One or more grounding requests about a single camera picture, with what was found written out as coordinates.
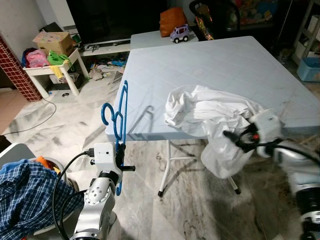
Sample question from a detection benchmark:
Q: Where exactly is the white shirt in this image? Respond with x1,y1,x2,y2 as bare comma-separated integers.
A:
164,85,266,180

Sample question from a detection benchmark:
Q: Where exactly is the blue plaid shirt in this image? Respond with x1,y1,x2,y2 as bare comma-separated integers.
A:
0,159,86,240

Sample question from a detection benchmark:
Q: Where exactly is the steel basin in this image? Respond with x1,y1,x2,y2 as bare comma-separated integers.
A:
47,159,81,193

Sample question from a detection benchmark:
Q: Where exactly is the light blue folding table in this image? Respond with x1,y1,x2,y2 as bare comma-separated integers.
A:
105,36,320,196

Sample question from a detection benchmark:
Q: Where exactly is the blue plastic basket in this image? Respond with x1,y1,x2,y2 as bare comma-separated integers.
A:
297,56,320,82

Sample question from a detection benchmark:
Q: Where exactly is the yellow cloth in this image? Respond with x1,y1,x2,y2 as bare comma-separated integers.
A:
50,65,65,78

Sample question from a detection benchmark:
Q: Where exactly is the white television stand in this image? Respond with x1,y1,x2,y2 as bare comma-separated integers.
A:
80,37,133,57

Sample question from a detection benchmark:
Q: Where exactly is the bright green bag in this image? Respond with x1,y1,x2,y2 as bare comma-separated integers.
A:
47,50,72,67

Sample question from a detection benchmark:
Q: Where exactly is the small light blue table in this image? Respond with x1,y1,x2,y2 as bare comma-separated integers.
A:
130,29,201,50

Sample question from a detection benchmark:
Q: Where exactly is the small white side table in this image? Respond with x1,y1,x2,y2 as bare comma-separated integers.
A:
22,47,91,99

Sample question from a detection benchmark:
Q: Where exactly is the purple toy car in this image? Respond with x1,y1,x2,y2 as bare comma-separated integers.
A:
170,24,192,44

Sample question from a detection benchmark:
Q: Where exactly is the white drawer shelf unit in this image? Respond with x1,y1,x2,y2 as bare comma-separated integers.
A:
292,0,320,66

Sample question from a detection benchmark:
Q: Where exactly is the pink bag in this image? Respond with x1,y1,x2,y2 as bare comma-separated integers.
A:
24,48,49,68

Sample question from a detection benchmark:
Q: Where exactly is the cardboard box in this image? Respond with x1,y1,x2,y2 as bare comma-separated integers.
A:
32,31,76,56

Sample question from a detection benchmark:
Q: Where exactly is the black television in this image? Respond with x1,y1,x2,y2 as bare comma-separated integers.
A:
65,0,171,46

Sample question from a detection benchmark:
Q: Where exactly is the red tiled pillar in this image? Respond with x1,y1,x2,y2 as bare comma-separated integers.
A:
0,35,43,103

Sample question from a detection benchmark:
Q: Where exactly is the orange bag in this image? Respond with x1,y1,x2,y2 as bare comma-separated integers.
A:
159,7,188,38

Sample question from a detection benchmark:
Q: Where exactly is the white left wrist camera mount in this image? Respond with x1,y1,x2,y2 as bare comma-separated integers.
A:
92,142,118,175

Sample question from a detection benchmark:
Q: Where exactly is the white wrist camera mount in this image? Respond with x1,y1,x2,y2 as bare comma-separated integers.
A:
92,142,118,175
250,111,283,146

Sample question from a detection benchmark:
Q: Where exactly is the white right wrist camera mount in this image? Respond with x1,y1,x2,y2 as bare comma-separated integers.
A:
250,111,283,146

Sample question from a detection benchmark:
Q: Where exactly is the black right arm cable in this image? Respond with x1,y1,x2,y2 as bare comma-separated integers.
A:
250,140,320,163

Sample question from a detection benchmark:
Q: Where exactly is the black floor cable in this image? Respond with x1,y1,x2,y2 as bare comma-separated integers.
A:
0,95,58,136

